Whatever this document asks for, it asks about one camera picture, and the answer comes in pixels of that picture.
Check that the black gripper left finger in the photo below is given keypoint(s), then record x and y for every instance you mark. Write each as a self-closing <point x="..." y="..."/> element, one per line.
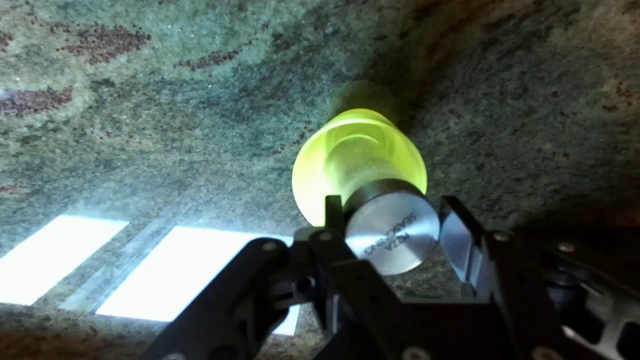
<point x="266" y="300"/>

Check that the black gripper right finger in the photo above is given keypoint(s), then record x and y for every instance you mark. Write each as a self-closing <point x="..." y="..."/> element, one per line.
<point x="532" y="293"/>

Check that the green translucent plastic cup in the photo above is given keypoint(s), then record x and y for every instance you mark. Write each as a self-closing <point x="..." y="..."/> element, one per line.
<point x="353" y="150"/>

